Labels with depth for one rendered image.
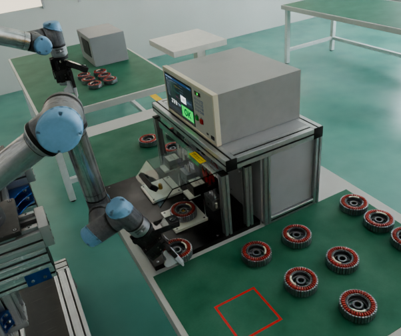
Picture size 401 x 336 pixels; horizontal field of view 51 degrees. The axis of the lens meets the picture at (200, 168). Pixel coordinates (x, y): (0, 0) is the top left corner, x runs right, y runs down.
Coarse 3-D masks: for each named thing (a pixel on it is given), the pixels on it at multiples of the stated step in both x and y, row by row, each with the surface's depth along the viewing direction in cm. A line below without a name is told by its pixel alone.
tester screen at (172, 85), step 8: (168, 80) 177; (176, 80) 169; (168, 88) 181; (176, 88) 172; (184, 88) 165; (168, 96) 184; (176, 96) 175; (184, 96) 167; (184, 104) 170; (192, 104) 163
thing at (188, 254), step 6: (174, 240) 156; (180, 240) 156; (186, 240) 156; (174, 246) 156; (180, 246) 156; (186, 246) 153; (162, 252) 152; (168, 252) 151; (180, 252) 153; (186, 252) 151; (192, 252) 153; (186, 258) 150
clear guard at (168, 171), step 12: (168, 156) 163; (180, 156) 162; (204, 156) 160; (144, 168) 161; (156, 168) 156; (168, 168) 155; (180, 168) 155; (192, 168) 154; (204, 168) 153; (216, 168) 152; (156, 180) 152; (168, 180) 148; (180, 180) 148; (192, 180) 147; (156, 192) 149; (168, 192) 144
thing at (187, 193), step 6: (198, 180) 173; (216, 180) 176; (192, 186) 169; (198, 186) 169; (204, 186) 171; (210, 186) 172; (216, 186) 173; (186, 192) 173; (192, 192) 171; (198, 192) 170; (204, 192) 172; (210, 192) 180; (192, 198) 171
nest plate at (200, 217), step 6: (168, 210) 180; (198, 210) 178; (168, 216) 177; (198, 216) 175; (204, 216) 174; (186, 222) 172; (192, 222) 172; (198, 222) 172; (180, 228) 169; (186, 228) 170
